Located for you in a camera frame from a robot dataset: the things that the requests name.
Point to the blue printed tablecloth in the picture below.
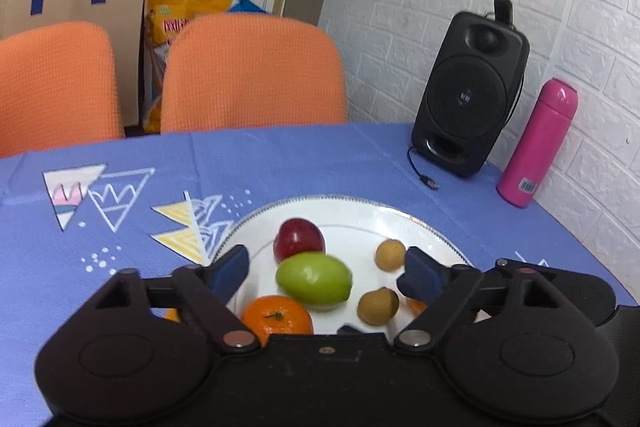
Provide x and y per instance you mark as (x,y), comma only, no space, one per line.
(300,162)

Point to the small tangerine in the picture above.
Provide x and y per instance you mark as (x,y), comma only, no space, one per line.
(416,305)

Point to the white plate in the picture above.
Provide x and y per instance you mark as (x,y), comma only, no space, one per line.
(340,217)

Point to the blue plastic bag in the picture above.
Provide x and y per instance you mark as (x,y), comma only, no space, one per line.
(247,7)

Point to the pink bottle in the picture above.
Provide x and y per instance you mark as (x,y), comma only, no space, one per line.
(537,142)

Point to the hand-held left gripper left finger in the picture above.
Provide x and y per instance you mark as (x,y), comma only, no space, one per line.
(227,274)

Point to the small brown kiwi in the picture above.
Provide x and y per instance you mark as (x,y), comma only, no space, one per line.
(390,254)
(378,305)

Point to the orange chair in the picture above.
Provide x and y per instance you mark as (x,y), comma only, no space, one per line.
(55,87)
(255,72)

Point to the black speaker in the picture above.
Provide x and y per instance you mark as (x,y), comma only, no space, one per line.
(467,92)

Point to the yellow snack bag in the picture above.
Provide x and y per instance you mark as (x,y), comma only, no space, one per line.
(170,14)

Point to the red apple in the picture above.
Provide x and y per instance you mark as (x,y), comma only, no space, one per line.
(298,239)

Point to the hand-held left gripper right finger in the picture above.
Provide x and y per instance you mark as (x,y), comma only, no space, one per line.
(420,278)

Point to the large orange with stem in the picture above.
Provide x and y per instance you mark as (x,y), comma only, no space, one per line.
(277,318)

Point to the large green apple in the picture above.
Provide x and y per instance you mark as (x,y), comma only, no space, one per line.
(314,279)

